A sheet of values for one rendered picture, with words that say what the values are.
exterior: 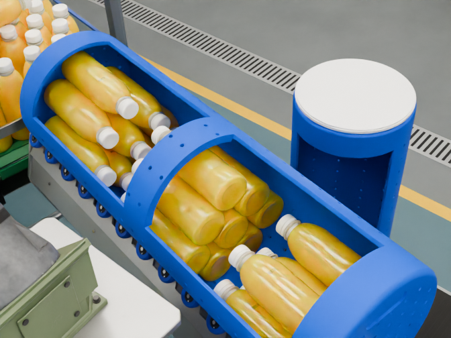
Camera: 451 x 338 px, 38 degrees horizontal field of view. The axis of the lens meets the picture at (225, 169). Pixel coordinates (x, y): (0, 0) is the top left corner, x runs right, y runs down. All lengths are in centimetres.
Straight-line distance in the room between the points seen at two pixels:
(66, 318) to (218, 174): 35
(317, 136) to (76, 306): 74
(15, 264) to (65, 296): 9
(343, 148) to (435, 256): 119
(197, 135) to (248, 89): 216
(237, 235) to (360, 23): 273
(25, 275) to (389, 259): 50
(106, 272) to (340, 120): 67
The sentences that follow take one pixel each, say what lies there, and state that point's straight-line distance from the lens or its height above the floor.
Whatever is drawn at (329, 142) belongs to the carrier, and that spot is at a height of 99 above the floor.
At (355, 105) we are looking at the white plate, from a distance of 153.
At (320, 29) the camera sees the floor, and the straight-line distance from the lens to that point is 376.
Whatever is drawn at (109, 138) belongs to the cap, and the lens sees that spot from 133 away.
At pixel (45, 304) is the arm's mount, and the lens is 92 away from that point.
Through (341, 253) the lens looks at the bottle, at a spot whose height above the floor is 115.
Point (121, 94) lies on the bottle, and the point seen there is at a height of 119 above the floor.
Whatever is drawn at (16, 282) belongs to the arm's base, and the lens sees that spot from 88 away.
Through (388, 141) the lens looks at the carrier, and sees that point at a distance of 150.
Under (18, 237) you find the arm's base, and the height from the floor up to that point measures 132.
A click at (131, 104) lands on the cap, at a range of 131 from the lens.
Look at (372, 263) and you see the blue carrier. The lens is 95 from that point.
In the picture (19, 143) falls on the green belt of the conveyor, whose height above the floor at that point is 90.
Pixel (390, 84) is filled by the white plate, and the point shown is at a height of 104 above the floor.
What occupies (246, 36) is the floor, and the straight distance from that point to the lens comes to 369.
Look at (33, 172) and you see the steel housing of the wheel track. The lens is 169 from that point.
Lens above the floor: 197
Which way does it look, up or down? 44 degrees down
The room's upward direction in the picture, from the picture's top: 3 degrees counter-clockwise
